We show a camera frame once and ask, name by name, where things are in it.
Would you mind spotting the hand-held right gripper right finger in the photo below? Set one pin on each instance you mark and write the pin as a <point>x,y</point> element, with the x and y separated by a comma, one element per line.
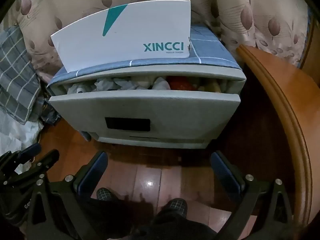
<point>225,173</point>

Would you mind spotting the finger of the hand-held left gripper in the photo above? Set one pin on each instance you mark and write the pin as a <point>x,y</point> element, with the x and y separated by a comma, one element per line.
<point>48,160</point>
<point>30,152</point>

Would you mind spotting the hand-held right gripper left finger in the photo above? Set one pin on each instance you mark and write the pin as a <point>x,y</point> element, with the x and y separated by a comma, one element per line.
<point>91,173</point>

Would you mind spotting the grey nightstand drawer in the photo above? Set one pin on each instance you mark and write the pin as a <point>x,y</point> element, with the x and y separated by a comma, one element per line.
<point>150,110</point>

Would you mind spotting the pile of underwear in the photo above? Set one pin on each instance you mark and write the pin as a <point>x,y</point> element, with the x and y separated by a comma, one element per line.
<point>120,83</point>

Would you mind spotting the red underwear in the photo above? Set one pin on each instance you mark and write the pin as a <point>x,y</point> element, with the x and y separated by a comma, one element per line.
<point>181,82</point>

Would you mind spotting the white cardboard box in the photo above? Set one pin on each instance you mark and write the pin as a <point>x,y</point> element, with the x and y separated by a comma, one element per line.
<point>125,35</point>

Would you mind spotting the person's left plaid slipper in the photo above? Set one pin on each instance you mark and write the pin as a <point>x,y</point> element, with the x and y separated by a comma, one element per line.
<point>105,194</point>

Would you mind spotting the person's plaid slipper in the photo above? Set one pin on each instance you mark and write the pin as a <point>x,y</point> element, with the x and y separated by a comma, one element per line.
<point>105,194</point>
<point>177,205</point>

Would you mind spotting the white plastic bag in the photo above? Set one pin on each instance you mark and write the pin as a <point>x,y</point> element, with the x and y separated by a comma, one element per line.
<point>15,132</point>

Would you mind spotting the dark patterned cloth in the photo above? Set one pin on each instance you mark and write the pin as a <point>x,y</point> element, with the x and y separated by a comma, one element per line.
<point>51,112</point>

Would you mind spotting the person's right plaid slipper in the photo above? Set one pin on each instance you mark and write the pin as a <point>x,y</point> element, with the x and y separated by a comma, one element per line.
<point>177,205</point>

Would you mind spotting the grey plaid blanket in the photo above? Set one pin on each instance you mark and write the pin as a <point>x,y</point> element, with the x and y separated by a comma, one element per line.
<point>15,75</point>

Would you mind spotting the grey nightstand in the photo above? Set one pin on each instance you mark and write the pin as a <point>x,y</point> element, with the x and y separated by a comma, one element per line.
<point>235,72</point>

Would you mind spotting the blue checked cloth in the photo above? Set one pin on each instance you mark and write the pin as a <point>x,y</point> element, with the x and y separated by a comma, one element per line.
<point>207,52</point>

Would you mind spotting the beige leaf print curtain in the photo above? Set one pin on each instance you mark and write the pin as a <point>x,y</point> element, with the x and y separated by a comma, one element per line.
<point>75,2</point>

